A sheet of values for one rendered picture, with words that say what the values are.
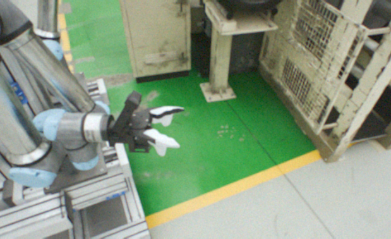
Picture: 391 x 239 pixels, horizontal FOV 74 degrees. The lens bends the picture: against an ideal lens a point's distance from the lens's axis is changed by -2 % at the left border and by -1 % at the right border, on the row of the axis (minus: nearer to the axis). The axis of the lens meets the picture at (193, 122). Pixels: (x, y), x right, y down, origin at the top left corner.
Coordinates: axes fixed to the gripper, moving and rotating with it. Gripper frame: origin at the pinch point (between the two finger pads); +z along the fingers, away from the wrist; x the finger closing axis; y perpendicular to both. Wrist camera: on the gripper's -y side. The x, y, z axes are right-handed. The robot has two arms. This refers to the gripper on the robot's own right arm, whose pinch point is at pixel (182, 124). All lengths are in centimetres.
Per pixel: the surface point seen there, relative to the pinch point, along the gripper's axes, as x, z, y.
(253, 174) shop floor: -72, 42, 97
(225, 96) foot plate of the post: -153, 25, 85
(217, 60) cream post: -149, 16, 49
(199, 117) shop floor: -126, 3, 90
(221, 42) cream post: -148, 18, 33
